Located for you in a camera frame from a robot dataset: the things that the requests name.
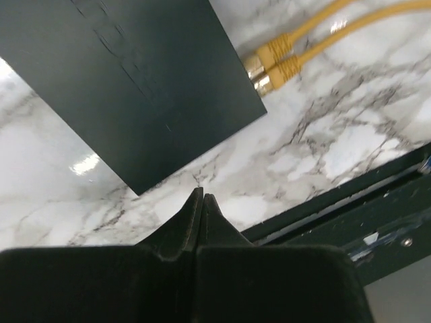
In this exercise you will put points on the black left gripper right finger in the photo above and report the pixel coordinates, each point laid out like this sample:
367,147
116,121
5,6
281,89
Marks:
216,233

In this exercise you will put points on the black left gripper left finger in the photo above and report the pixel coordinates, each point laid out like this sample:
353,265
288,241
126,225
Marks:
180,233

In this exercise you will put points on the dark network switch box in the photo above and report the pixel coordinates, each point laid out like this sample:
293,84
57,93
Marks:
148,85

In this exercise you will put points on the black mounting base plate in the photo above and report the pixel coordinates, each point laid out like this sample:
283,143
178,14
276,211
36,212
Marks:
380,219

